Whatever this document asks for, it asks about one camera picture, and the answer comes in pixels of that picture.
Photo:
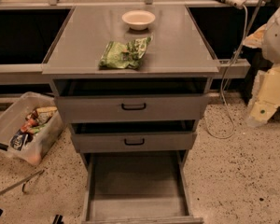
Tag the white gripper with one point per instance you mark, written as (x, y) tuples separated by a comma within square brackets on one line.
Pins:
[(277, 40)]

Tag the clear plastic storage bin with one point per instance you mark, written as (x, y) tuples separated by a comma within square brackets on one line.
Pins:
[(41, 137)]

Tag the red snack packet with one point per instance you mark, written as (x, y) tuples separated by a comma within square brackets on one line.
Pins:
[(28, 124)]

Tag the white ceramic bowl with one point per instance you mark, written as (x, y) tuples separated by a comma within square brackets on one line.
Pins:
[(138, 20)]

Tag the grey drawer cabinet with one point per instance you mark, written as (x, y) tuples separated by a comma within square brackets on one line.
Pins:
[(177, 62)]

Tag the blue snack packet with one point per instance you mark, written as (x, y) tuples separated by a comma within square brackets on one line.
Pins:
[(19, 140)]

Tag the grey middle drawer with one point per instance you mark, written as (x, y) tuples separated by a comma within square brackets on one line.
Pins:
[(130, 142)]

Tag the grey side rail shelf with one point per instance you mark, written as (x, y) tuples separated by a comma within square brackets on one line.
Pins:
[(236, 70)]

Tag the grey open bottom drawer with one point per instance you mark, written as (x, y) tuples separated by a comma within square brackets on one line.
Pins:
[(137, 188)]

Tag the grey top drawer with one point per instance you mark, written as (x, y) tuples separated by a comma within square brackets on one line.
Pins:
[(131, 108)]

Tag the green jalapeno chip bag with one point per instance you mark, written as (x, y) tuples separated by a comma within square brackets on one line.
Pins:
[(124, 56)]

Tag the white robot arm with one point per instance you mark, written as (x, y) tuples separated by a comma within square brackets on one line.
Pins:
[(267, 37)]

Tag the tan snack box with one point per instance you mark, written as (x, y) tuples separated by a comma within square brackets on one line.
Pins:
[(44, 114)]

